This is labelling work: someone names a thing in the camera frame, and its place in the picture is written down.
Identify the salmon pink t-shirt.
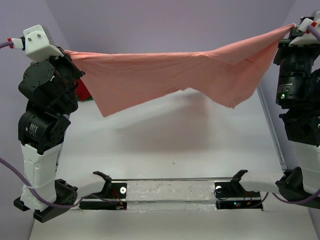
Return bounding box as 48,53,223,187
68,24,293,117

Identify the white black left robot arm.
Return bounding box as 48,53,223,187
14,52,112,223

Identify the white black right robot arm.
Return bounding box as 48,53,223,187
229,21,320,209

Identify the folded dark red t-shirt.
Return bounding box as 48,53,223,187
76,79,92,100

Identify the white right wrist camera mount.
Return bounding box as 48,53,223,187
297,10,320,39

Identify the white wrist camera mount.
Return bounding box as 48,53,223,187
297,10,320,39
7,24,64,63

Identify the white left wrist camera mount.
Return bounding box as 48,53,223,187
7,24,64,63

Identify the aluminium table edge rail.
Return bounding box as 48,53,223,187
256,86,288,170

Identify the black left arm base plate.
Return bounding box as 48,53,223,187
78,181,128,211

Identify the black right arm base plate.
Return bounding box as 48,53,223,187
213,181,263,210

